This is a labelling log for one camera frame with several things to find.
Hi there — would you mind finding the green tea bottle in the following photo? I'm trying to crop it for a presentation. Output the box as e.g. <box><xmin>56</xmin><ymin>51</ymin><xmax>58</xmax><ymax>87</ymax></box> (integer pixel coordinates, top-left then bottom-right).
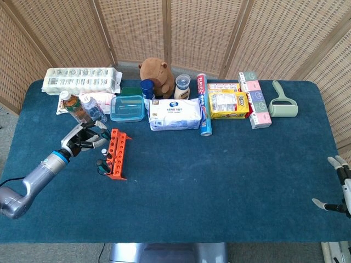
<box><xmin>60</xmin><ymin>90</ymin><xmax>94</xmax><ymax>126</ymax></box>

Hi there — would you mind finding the white bottle clear cap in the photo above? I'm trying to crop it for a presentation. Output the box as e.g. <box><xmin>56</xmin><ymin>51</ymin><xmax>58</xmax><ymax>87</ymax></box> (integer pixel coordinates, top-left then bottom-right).
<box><xmin>174</xmin><ymin>73</ymin><xmax>191</xmax><ymax>101</ymax></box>

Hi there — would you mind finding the yellow white carton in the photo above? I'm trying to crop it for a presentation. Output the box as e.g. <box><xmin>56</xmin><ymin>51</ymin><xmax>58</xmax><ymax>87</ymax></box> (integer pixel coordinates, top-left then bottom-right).
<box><xmin>207</xmin><ymin>83</ymin><xmax>241</xmax><ymax>94</ymax></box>

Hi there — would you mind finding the white tissue roll pack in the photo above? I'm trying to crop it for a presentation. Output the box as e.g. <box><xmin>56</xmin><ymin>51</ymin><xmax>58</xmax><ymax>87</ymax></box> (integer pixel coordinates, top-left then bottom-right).
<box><xmin>41</xmin><ymin>67</ymin><xmax>123</xmax><ymax>96</ymax></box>

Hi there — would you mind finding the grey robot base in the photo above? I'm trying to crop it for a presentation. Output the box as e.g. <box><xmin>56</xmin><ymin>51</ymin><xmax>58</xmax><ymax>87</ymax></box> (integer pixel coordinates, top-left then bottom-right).
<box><xmin>109</xmin><ymin>242</ymin><xmax>229</xmax><ymax>263</ymax></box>

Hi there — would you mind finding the clear water bottle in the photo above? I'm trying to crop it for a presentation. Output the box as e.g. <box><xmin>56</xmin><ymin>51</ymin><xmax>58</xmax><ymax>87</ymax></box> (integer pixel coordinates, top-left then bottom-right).
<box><xmin>79</xmin><ymin>94</ymin><xmax>108</xmax><ymax>124</ymax></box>

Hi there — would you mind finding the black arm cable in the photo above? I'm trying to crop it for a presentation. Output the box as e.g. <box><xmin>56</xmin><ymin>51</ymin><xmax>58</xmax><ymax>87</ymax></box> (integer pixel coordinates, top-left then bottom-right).
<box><xmin>0</xmin><ymin>178</ymin><xmax>27</xmax><ymax>188</ymax></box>

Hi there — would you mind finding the orange plastic tool rack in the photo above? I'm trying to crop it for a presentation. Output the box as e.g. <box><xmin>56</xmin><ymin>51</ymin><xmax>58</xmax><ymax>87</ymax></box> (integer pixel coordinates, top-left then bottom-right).
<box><xmin>105</xmin><ymin>128</ymin><xmax>133</xmax><ymax>181</ymax></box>

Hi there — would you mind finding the yellow snack bag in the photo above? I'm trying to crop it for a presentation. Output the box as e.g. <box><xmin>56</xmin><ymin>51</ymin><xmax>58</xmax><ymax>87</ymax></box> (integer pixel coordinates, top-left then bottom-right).
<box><xmin>208</xmin><ymin>92</ymin><xmax>250</xmax><ymax>120</ymax></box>

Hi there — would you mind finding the green black handled tool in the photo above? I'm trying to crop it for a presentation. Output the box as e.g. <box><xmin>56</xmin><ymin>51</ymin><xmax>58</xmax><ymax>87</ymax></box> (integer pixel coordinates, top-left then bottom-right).
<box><xmin>95</xmin><ymin>159</ymin><xmax>113</xmax><ymax>176</ymax></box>

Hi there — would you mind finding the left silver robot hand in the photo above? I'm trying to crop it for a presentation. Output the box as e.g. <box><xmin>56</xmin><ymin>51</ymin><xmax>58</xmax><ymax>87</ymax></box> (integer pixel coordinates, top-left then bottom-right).
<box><xmin>60</xmin><ymin>120</ymin><xmax>110</xmax><ymax>158</ymax></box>

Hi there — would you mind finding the pale green lint roller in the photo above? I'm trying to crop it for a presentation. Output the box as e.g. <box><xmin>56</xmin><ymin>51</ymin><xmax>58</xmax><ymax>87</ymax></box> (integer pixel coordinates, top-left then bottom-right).
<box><xmin>268</xmin><ymin>79</ymin><xmax>299</xmax><ymax>118</ymax></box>

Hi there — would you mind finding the brown capybara plush toy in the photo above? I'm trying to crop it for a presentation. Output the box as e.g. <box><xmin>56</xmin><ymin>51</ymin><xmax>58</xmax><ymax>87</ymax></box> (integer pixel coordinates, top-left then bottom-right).
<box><xmin>138</xmin><ymin>57</ymin><xmax>176</xmax><ymax>99</ymax></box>

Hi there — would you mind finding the red packet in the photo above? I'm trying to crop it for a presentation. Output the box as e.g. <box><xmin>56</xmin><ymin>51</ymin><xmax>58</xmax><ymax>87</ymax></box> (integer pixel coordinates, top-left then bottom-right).
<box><xmin>245</xmin><ymin>94</ymin><xmax>254</xmax><ymax>118</ymax></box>

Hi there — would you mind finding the wicker folding screen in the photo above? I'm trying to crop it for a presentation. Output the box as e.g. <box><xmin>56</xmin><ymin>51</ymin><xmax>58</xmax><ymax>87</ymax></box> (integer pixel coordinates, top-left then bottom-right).
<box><xmin>0</xmin><ymin>0</ymin><xmax>351</xmax><ymax>162</ymax></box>

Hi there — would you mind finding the plastic wrap roll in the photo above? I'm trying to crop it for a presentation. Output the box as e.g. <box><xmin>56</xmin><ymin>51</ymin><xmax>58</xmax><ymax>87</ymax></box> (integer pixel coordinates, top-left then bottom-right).
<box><xmin>196</xmin><ymin>73</ymin><xmax>213</xmax><ymax>137</ymax></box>

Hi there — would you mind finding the white metal frame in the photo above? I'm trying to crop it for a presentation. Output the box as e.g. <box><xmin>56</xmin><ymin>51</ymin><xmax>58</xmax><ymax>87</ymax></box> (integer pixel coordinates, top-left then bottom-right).
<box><xmin>321</xmin><ymin>241</ymin><xmax>351</xmax><ymax>263</ymax></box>

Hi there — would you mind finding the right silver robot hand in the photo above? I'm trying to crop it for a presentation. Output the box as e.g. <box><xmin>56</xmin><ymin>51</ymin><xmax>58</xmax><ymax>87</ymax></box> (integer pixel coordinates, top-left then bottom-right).
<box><xmin>312</xmin><ymin>155</ymin><xmax>351</xmax><ymax>219</ymax></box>

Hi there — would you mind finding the pink green tissue box stack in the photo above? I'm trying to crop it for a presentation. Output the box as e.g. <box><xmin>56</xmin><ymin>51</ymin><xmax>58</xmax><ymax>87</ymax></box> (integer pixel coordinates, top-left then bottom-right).
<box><xmin>237</xmin><ymin>71</ymin><xmax>273</xmax><ymax>130</ymax></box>

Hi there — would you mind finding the pink white soft packet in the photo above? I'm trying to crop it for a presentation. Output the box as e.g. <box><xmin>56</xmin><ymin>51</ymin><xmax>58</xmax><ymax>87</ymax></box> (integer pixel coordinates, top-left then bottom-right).
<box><xmin>56</xmin><ymin>92</ymin><xmax>117</xmax><ymax>116</ymax></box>

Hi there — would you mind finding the blue carpet table cover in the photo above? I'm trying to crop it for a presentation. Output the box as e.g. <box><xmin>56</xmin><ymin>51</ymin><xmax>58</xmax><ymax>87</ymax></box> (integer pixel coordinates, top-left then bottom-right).
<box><xmin>0</xmin><ymin>79</ymin><xmax>351</xmax><ymax>244</ymax></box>

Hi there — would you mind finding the dark green box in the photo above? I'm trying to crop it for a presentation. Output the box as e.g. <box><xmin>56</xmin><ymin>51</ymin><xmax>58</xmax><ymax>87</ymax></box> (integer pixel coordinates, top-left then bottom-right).
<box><xmin>120</xmin><ymin>87</ymin><xmax>143</xmax><ymax>97</ymax></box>

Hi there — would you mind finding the clear container blue lid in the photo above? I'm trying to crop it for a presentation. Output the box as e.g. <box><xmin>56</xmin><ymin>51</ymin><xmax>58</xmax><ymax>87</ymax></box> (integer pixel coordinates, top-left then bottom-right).
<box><xmin>110</xmin><ymin>95</ymin><xmax>145</xmax><ymax>123</ymax></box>

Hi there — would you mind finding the blue spray can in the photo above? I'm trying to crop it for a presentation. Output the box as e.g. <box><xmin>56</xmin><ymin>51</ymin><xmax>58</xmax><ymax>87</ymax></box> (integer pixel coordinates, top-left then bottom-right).
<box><xmin>140</xmin><ymin>78</ymin><xmax>156</xmax><ymax>101</ymax></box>

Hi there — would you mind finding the white blue wipes pack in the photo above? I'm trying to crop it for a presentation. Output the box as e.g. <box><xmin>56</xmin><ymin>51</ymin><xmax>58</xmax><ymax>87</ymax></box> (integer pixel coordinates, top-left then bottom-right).
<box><xmin>148</xmin><ymin>98</ymin><xmax>203</xmax><ymax>132</ymax></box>

